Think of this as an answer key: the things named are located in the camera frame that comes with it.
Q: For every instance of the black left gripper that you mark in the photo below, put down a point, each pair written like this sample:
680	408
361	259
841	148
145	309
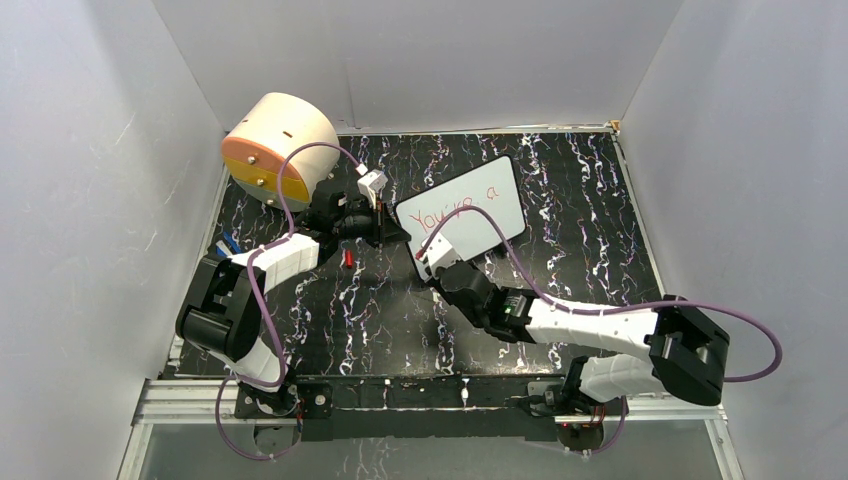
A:
393	234

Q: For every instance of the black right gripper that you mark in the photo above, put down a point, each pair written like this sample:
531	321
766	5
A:
435	280

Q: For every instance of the white board black frame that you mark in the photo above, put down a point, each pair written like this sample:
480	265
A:
492	186

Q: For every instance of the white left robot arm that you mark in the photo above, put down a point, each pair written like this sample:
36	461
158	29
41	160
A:
221	313

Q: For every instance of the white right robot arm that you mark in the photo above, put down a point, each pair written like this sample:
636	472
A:
672	349

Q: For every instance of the cream cylindrical drawer box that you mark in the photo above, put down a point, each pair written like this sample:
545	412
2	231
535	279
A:
281	148

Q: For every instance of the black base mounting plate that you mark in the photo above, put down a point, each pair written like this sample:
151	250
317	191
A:
511	422

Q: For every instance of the blue white eraser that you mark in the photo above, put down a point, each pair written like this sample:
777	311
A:
227	246

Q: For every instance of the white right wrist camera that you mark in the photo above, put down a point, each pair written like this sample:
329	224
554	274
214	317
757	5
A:
440	253

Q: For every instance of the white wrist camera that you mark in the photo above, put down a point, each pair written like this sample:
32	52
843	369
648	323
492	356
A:
440	253
370	184

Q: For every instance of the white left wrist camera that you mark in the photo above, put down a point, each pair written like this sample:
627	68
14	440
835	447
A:
370	184

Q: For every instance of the aluminium frame rail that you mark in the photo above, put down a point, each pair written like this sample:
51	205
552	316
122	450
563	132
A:
206	400

